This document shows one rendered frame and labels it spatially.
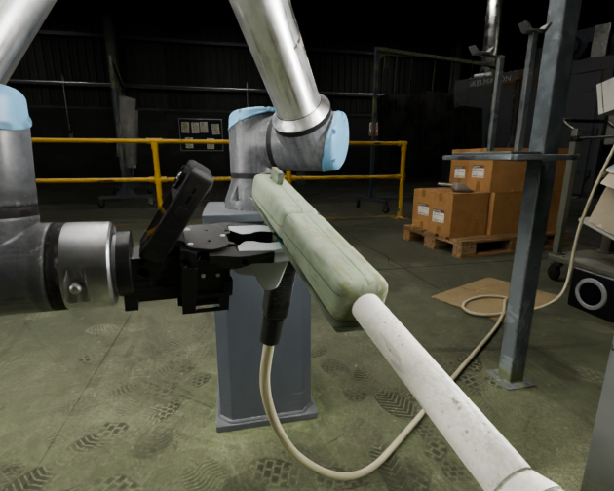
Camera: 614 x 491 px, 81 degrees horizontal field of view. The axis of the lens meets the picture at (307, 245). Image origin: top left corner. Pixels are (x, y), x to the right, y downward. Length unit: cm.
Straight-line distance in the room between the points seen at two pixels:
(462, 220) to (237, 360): 252
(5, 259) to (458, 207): 305
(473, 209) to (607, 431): 249
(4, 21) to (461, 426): 60
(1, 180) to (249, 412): 94
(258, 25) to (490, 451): 75
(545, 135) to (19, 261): 129
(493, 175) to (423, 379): 322
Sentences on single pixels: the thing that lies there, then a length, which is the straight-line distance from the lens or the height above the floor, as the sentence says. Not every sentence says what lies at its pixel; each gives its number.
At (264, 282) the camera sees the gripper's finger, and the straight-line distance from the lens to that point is 44.
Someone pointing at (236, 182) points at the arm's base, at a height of 71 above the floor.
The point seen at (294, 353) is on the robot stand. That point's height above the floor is 22.
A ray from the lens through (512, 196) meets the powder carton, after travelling 358.
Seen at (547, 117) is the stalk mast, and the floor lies 90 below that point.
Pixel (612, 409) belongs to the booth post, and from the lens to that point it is 101.
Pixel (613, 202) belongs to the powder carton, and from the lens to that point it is 264.
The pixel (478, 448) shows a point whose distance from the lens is 22.
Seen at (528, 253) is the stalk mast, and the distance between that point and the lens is 138.
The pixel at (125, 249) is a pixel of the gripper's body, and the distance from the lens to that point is 41.
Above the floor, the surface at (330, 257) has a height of 70.
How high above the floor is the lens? 78
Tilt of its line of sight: 13 degrees down
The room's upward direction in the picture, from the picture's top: straight up
